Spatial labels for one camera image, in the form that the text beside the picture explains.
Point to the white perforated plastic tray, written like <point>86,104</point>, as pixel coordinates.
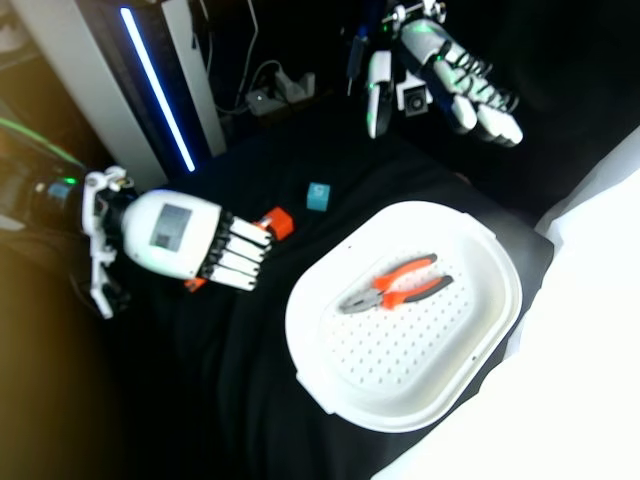
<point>400,370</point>

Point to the black table cloth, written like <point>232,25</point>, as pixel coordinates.
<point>225,375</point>

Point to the red block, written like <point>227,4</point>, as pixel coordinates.
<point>281,224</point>

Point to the blue cube block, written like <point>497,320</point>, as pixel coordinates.
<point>318,197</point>

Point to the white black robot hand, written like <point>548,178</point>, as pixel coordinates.
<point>430,45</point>
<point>170,235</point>

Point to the orange black pliers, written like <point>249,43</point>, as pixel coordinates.
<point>395,290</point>

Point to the white tower with blue light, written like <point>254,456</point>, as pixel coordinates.
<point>100,75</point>

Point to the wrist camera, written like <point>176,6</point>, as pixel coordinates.
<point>415,100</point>

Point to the grey power strip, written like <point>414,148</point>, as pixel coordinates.
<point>280,95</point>

